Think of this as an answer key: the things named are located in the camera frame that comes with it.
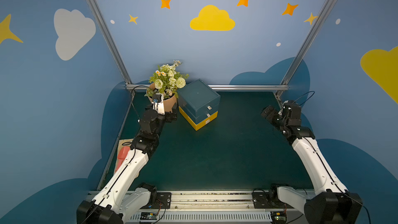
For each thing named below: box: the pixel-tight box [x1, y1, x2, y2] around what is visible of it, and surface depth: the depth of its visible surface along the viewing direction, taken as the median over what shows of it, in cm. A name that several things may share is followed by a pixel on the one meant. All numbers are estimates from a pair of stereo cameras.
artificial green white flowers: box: [144, 60, 190, 98], surface depth 91 cm
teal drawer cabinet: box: [176, 78, 221, 132], surface depth 94 cm
